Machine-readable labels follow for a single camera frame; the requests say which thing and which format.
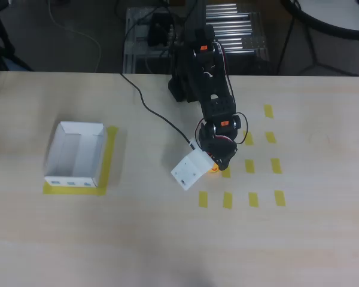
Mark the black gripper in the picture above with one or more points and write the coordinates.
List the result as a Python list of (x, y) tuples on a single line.
[(224, 156)]

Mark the small orange object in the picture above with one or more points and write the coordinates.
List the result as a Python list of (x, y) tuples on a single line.
[(214, 171)]

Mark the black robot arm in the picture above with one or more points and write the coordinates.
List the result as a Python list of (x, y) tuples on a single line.
[(209, 59)]

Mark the white open cardboard box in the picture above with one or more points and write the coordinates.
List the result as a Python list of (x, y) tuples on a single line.
[(74, 155)]

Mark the yellow tape mark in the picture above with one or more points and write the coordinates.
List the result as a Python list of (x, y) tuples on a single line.
[(203, 199), (227, 200), (253, 199)]

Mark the round white table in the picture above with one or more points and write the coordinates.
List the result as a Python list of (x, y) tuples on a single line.
[(332, 12)]

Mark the black chair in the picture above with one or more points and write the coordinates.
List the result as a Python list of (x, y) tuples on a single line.
[(6, 42)]

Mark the white gripper camera box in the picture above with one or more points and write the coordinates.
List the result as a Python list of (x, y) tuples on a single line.
[(190, 170)]

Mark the yellow tape frame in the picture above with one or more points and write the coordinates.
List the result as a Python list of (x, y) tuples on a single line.
[(109, 161)]

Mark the black device on frame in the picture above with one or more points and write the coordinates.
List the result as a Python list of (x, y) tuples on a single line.
[(160, 30)]

